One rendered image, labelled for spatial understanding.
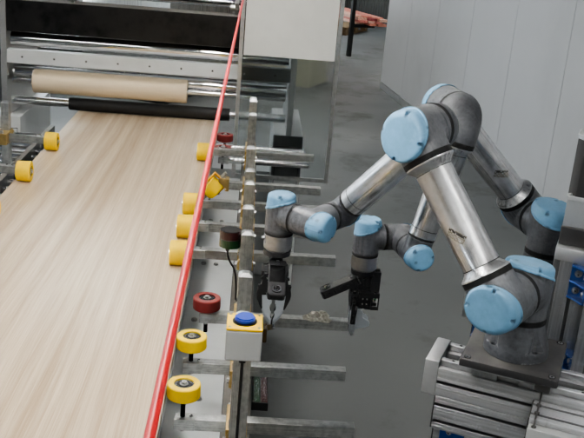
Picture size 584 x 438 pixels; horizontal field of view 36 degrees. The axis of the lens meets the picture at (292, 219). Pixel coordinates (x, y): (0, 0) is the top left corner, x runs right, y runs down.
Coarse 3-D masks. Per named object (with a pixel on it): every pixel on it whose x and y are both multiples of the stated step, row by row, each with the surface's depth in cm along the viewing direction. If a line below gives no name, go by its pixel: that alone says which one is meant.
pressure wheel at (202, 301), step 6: (198, 294) 259; (204, 294) 259; (210, 294) 259; (216, 294) 260; (198, 300) 255; (204, 300) 255; (210, 300) 255; (216, 300) 256; (198, 306) 254; (204, 306) 254; (210, 306) 254; (216, 306) 255; (204, 312) 254; (210, 312) 255; (204, 324) 260; (204, 330) 260
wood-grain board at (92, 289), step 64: (64, 128) 434; (128, 128) 444; (192, 128) 455; (64, 192) 340; (128, 192) 346; (192, 192) 352; (0, 256) 275; (64, 256) 279; (128, 256) 283; (0, 320) 234; (64, 320) 237; (128, 320) 240; (0, 384) 204; (64, 384) 206; (128, 384) 208
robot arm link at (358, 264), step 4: (352, 256) 254; (352, 260) 254; (356, 260) 252; (360, 260) 251; (364, 260) 251; (368, 260) 251; (372, 260) 252; (376, 260) 253; (352, 264) 254; (356, 264) 252; (360, 264) 252; (364, 264) 251; (368, 264) 252; (372, 264) 252; (376, 264) 254; (356, 268) 253; (360, 268) 252; (364, 268) 252; (368, 268) 252; (372, 268) 253; (364, 272) 253; (368, 272) 253
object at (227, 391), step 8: (240, 192) 424; (240, 200) 413; (232, 280) 323; (232, 288) 316; (232, 296) 309; (232, 304) 303; (224, 376) 256; (224, 384) 252; (224, 392) 247; (224, 400) 244; (224, 408) 239; (248, 408) 240; (224, 432) 229
